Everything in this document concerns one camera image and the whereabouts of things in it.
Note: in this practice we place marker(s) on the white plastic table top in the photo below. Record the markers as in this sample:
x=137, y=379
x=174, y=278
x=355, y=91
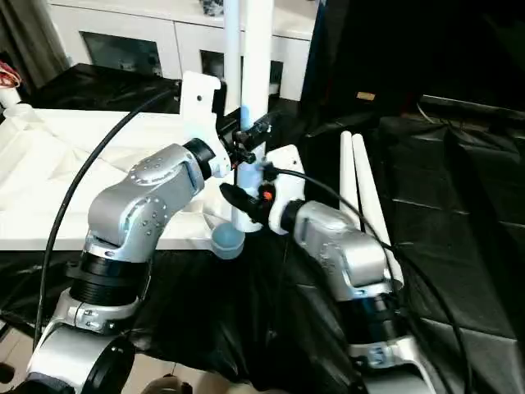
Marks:
x=82, y=164

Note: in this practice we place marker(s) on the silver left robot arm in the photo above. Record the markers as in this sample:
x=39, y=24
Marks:
x=135, y=201

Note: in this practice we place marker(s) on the small tan box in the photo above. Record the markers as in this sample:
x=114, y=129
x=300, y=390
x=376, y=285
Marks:
x=365, y=96

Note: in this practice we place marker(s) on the white glass-door cabinet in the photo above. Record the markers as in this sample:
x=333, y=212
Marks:
x=164, y=37

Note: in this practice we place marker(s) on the black glossy mat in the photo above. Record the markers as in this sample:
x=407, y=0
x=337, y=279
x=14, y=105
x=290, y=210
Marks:
x=451, y=184

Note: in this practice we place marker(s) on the grey robot foot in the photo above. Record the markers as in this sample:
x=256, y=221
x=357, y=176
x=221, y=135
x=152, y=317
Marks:
x=168, y=386

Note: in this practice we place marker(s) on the white plastic container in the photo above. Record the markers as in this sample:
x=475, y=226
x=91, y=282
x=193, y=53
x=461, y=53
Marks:
x=9, y=98

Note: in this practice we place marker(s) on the grey curtain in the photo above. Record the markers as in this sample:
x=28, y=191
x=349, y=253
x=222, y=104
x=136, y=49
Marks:
x=28, y=37

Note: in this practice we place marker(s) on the red clothes hangers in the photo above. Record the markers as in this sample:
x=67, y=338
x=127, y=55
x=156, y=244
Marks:
x=8, y=76

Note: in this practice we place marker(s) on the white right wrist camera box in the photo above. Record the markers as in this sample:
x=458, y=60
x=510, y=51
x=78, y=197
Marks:
x=289, y=184

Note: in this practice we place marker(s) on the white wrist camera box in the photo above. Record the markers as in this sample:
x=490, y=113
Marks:
x=289, y=184
x=197, y=106

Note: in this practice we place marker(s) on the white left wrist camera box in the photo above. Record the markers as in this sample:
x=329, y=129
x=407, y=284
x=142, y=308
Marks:
x=197, y=106

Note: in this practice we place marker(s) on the black metal table frame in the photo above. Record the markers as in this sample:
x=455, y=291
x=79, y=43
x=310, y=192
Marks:
x=16, y=324

